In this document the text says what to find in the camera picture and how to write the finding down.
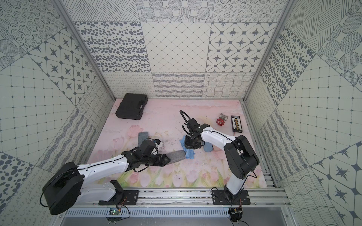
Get blue microfiber cloth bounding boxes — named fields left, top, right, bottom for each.
left=180, top=136, right=195, bottom=160

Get blue eyeglass case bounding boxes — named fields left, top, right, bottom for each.
left=203, top=142, right=214, bottom=153

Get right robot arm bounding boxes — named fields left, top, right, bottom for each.
left=182, top=118, right=260, bottom=196

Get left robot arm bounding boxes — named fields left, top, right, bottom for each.
left=41, top=139, right=171, bottom=215

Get black plastic tool case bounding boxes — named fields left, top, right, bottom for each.
left=116, top=93, right=148, bottom=120

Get black box with figures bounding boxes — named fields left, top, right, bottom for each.
left=231, top=115, right=243, bottom=133

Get white vent grille strip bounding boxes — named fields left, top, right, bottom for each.
left=66, top=207, right=229, bottom=218

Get left controller board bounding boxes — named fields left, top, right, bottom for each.
left=107, top=209, right=122, bottom=223

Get controller board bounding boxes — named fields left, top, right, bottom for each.
left=107, top=209, right=122, bottom=223
left=229, top=207, right=243, bottom=222

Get right controller board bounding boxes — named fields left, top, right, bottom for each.
left=229, top=207, right=243, bottom=222

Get red and black clip cables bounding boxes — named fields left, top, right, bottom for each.
left=216, top=112, right=229, bottom=127

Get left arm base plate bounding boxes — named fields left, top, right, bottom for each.
left=98, top=190, right=140, bottom=206

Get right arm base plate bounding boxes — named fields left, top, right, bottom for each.
left=210, top=189, right=251, bottom=205

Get aluminium rail frame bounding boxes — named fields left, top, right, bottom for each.
left=58, top=187, right=292, bottom=208

